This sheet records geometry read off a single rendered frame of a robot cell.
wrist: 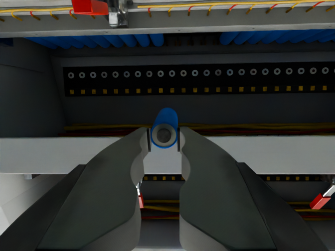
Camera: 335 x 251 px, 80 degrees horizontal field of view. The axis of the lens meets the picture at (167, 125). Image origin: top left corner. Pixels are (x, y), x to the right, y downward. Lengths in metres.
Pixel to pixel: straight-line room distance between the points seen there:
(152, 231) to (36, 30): 0.39
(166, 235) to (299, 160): 0.28
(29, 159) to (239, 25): 0.29
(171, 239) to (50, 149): 0.28
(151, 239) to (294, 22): 0.40
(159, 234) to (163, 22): 0.37
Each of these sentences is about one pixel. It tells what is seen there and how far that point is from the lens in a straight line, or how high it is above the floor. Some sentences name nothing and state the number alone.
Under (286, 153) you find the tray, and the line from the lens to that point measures 0.27.
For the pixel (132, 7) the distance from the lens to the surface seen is 0.25.
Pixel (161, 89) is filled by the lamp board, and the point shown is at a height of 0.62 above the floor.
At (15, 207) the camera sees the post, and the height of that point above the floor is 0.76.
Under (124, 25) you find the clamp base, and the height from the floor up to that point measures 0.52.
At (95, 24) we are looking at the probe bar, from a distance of 0.26.
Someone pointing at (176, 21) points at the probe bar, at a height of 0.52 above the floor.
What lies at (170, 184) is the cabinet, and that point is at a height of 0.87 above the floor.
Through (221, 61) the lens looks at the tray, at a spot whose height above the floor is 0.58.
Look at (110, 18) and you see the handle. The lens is 0.22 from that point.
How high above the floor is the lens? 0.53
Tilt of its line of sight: 24 degrees up
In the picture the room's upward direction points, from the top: 178 degrees clockwise
